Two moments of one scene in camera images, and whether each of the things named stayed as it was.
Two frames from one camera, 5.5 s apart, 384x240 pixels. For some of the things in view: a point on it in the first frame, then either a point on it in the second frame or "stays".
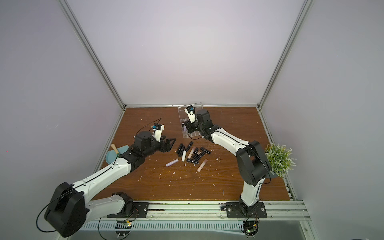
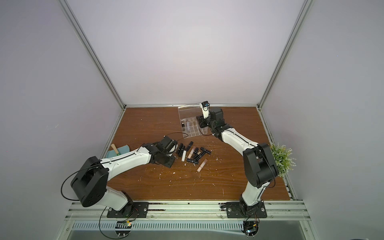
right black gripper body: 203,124 → 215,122
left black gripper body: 153,147 → 167,159
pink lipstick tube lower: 199,169 stays
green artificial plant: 280,158 stays
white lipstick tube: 184,155 stays
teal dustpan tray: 111,155 stays
